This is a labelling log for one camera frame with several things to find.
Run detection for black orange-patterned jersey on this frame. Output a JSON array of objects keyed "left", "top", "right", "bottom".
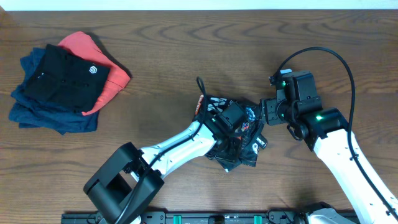
[{"left": 194, "top": 95, "right": 268, "bottom": 172}]

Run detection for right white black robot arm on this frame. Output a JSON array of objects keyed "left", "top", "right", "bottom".
[{"left": 261, "top": 97, "right": 397, "bottom": 223}]

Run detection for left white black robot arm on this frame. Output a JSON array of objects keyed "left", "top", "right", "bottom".
[{"left": 83, "top": 115, "right": 243, "bottom": 223}]

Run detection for folded black shirt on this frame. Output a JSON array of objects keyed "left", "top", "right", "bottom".
[{"left": 24, "top": 44, "right": 110, "bottom": 112}]

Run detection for folded red shirt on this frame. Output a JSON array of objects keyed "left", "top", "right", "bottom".
[{"left": 58, "top": 31, "right": 131, "bottom": 116}]

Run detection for folded navy blue shirt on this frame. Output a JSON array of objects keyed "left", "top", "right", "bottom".
[{"left": 9, "top": 48, "right": 99, "bottom": 134}]

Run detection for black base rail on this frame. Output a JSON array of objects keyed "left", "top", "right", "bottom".
[{"left": 60, "top": 210, "right": 358, "bottom": 224}]

